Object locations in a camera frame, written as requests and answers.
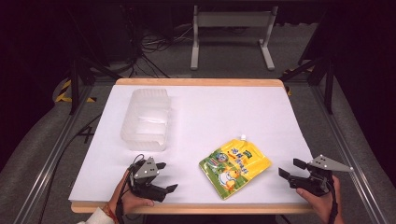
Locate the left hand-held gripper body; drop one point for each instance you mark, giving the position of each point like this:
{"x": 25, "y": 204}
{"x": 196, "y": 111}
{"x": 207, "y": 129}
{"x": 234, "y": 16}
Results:
{"x": 146, "y": 182}

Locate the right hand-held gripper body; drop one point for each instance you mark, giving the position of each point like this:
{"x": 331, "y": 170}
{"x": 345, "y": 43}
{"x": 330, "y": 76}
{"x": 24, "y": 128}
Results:
{"x": 316, "y": 177}

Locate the translucent plastic storage box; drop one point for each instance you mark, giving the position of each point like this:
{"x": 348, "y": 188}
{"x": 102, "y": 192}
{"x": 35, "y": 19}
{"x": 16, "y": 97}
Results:
{"x": 146, "y": 119}

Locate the yellow spouted drink pouch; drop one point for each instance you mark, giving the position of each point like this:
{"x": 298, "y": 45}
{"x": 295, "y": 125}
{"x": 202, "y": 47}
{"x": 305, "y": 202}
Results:
{"x": 233, "y": 168}

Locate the person's left hand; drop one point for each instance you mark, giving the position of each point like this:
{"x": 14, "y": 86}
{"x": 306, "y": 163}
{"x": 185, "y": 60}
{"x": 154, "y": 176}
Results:
{"x": 130, "y": 200}

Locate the person's right hand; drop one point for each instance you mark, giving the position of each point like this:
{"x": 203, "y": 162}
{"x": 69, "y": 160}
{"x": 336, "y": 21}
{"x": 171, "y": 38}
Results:
{"x": 320, "y": 205}

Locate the white table cover sheet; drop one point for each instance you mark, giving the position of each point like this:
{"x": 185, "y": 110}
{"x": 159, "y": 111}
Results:
{"x": 202, "y": 118}

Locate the black metal stand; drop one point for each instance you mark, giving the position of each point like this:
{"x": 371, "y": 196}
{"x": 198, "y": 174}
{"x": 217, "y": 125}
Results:
{"x": 320, "y": 71}
{"x": 82, "y": 71}

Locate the yellow black hazard tape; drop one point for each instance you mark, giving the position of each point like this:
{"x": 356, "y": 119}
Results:
{"x": 67, "y": 93}

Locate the aluminium floor rail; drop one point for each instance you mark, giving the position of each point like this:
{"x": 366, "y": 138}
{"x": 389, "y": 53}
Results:
{"x": 345, "y": 149}
{"x": 46, "y": 161}

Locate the white metal stand frame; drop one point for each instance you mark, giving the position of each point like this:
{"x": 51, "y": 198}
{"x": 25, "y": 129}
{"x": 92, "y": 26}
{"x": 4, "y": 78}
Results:
{"x": 233, "y": 20}

